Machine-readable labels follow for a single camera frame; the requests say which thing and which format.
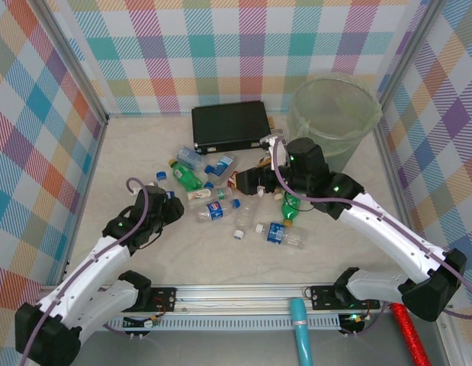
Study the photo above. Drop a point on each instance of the green Sprite bottle yellow cap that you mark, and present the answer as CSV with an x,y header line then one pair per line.
x,y
186,178

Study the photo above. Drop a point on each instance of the small brown box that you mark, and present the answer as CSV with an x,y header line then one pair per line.
x,y
271,122

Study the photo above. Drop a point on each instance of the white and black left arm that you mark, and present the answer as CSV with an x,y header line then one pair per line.
x,y
90,263

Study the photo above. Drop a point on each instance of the green plastic bottle yellow cap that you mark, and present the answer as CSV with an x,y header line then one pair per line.
x,y
289,207

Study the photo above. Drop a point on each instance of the aluminium front rail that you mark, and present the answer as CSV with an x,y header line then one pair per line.
x,y
239,295

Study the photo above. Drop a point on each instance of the aluminium frame post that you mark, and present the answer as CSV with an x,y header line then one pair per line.
x,y
409,51
77,63

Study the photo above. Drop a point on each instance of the black hard case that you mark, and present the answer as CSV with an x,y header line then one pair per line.
x,y
230,126

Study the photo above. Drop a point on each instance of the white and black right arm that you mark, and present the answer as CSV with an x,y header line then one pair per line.
x,y
392,232

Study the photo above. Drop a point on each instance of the clear bottle white label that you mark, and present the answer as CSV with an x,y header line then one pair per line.
x,y
199,195

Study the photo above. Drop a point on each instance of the clear bottle light blue label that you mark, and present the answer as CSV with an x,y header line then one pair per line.
x,y
188,156

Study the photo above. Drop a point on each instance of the clear bottle white cap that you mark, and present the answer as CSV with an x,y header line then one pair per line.
x,y
239,234

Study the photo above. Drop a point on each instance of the small bottle blue cap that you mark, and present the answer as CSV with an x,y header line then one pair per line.
x,y
161,175

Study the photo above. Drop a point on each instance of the teal tube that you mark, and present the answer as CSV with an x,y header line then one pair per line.
x,y
303,335

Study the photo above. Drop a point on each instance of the red glitter tube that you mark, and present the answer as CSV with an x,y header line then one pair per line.
x,y
409,335

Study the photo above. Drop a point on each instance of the grey metal lower shelf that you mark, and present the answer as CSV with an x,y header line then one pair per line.
x,y
220,350

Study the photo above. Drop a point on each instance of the Pepsi bottle blue cap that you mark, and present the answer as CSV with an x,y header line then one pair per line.
x,y
216,209

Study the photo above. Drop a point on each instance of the translucent grey waste bin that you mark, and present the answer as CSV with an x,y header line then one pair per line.
x,y
348,158

